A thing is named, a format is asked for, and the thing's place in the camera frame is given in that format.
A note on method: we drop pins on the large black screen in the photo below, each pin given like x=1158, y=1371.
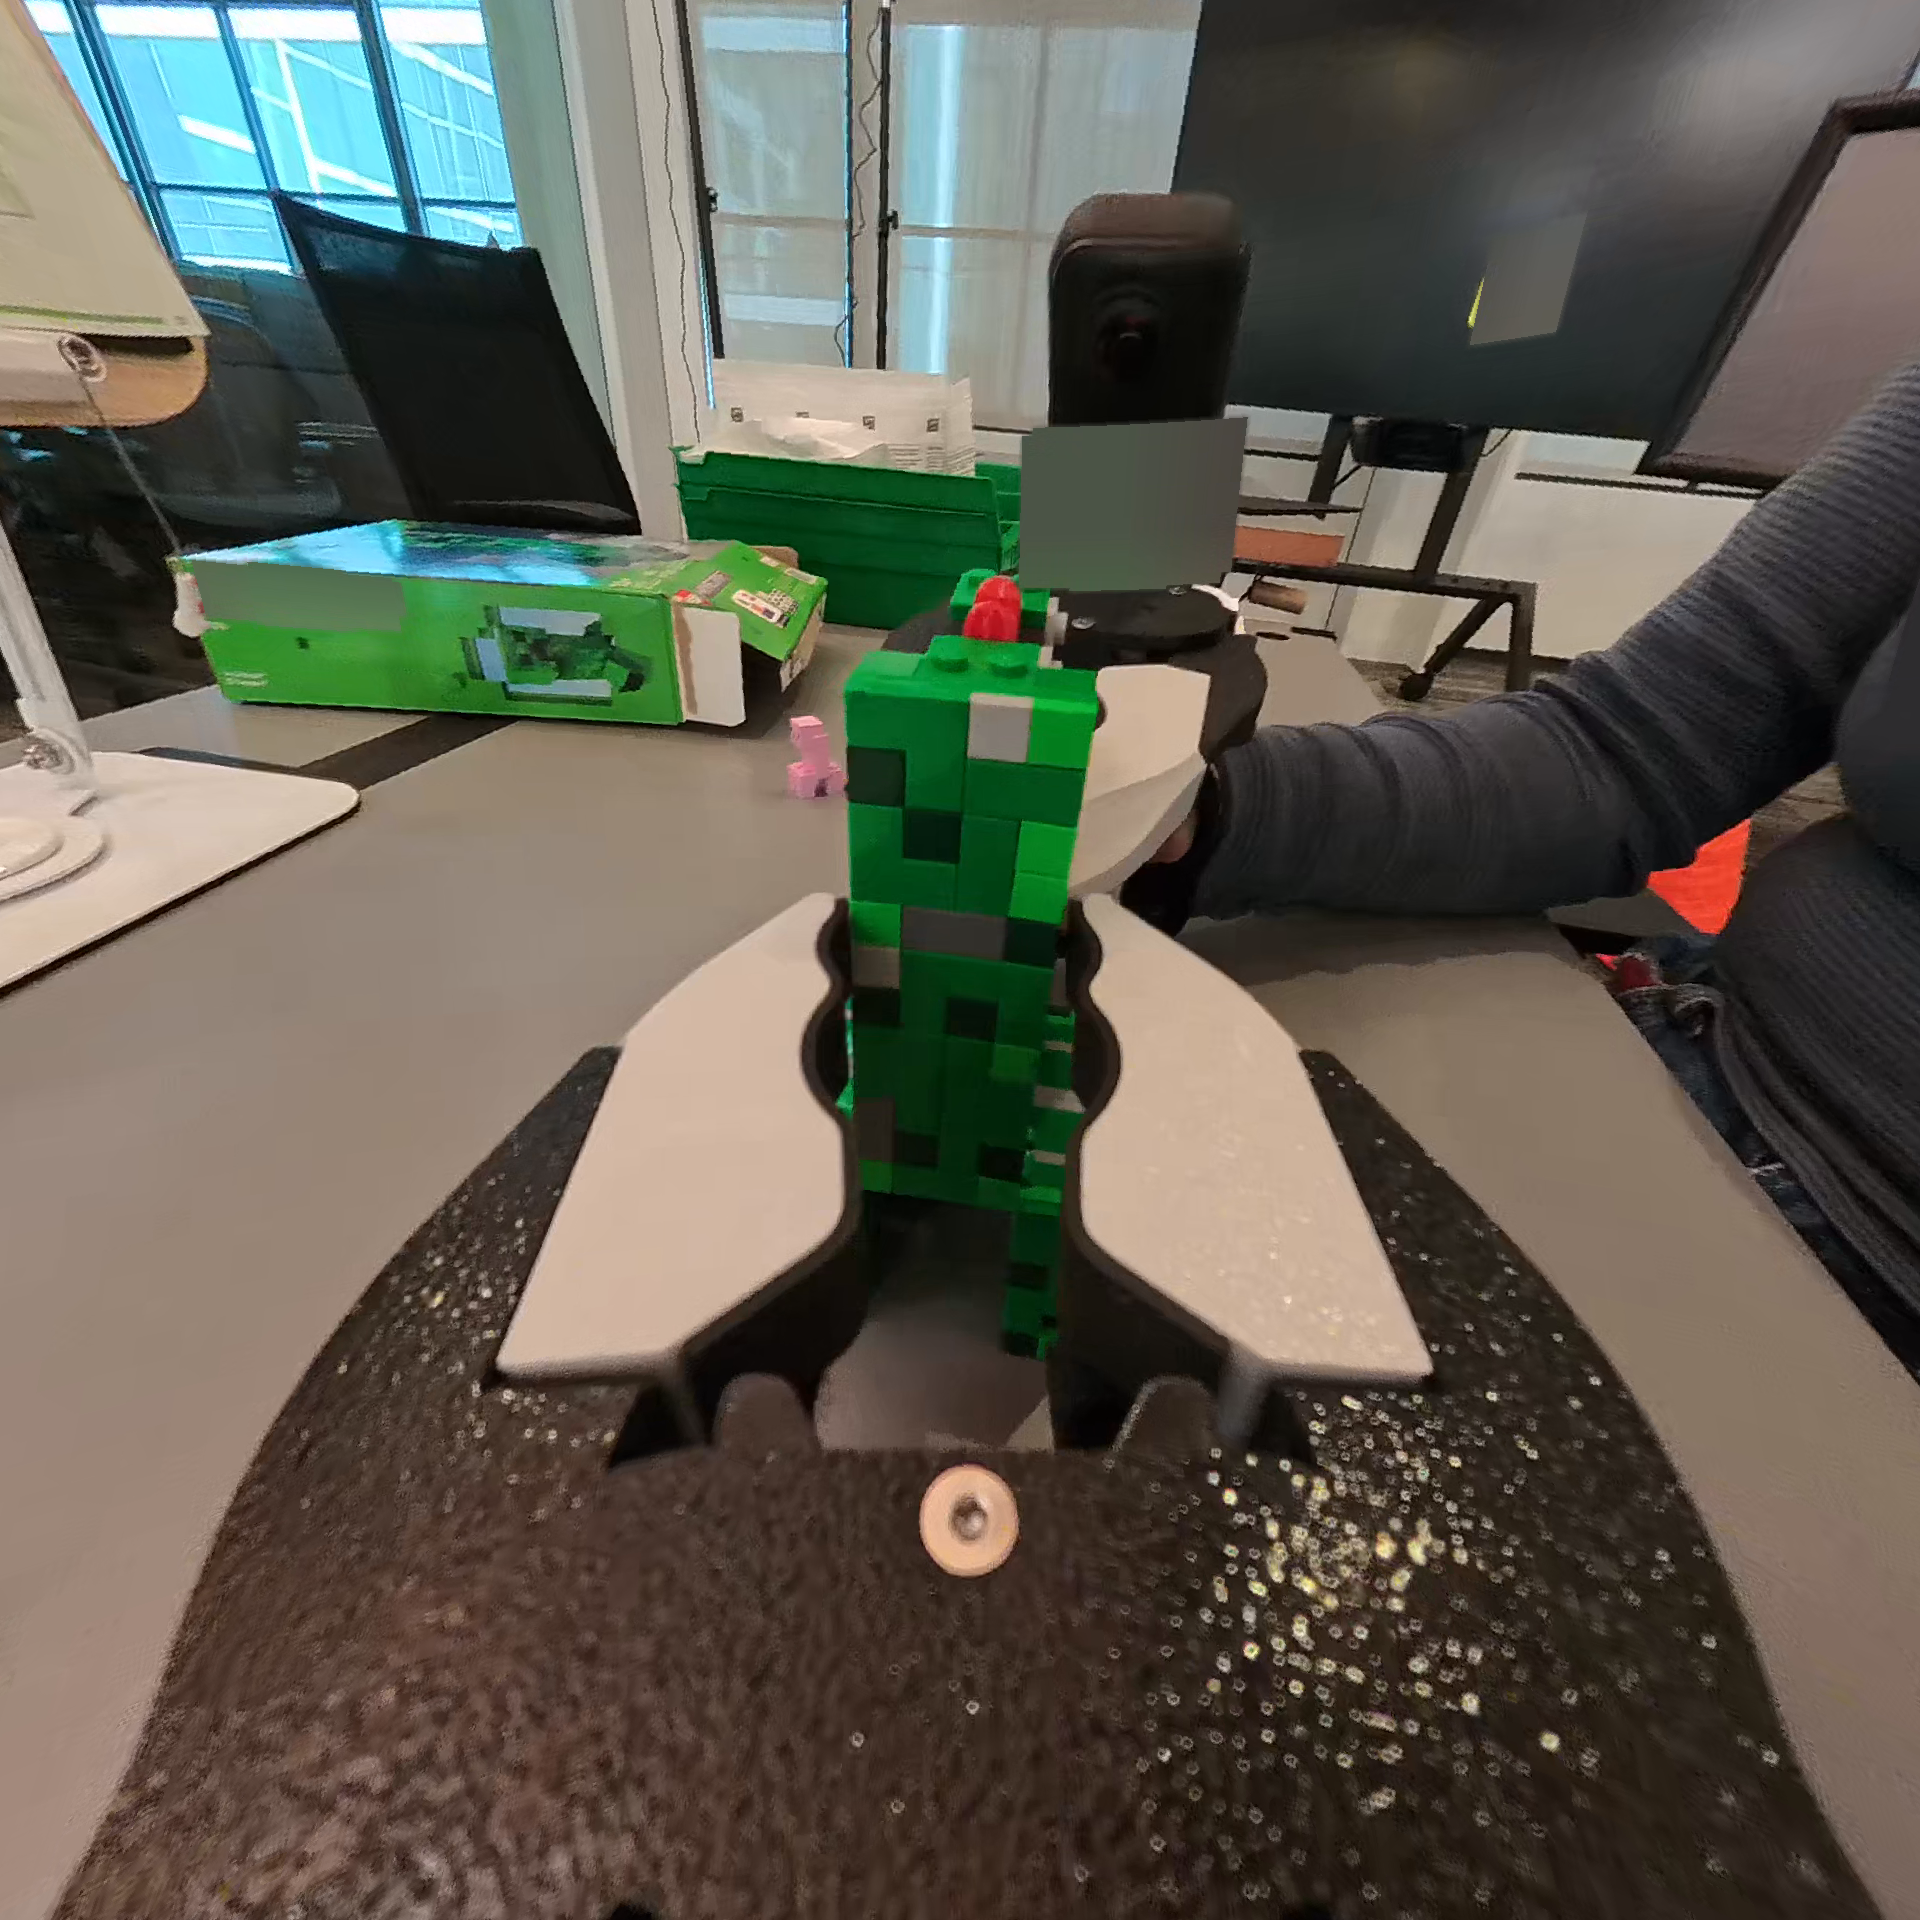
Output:
x=1349, y=225

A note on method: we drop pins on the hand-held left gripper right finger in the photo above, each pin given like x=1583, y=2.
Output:
x=1245, y=1184

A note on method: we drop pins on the orange red floor object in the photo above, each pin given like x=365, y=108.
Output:
x=1695, y=900

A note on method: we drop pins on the clear stand post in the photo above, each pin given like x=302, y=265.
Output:
x=30, y=644

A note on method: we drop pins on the green plastic tray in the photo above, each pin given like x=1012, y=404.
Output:
x=840, y=523

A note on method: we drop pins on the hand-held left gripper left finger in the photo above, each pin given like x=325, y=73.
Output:
x=690, y=1141

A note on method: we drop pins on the pink toy brick figure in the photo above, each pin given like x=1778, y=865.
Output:
x=813, y=764

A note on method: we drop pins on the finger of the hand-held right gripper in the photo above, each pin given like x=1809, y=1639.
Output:
x=1149, y=764

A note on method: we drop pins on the instruction booklet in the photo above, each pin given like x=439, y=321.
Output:
x=76, y=225

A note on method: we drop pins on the green cardboard box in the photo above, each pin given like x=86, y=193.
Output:
x=329, y=677

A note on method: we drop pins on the window wall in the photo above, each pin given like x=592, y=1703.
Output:
x=961, y=149

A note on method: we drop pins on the black screen stand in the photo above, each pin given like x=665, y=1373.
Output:
x=1477, y=586

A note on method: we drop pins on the person's leg in jeans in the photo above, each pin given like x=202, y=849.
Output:
x=1664, y=1020

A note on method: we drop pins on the grey desk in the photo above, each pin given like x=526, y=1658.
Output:
x=301, y=1124

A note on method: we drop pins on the white flat stand base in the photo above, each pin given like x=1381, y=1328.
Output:
x=194, y=840

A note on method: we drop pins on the green toy brick model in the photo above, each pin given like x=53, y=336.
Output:
x=961, y=840

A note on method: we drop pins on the person's right forearm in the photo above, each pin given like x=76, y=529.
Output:
x=1501, y=796

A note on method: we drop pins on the person's dark sweater torso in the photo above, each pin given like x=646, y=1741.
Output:
x=1845, y=973

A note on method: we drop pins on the white paper bags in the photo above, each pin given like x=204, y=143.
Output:
x=840, y=412

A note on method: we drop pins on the white round disc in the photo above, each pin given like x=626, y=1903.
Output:
x=44, y=857

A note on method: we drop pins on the black framed board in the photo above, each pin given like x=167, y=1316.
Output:
x=1882, y=113

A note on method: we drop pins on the black mesh office chair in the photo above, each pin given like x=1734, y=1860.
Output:
x=450, y=360

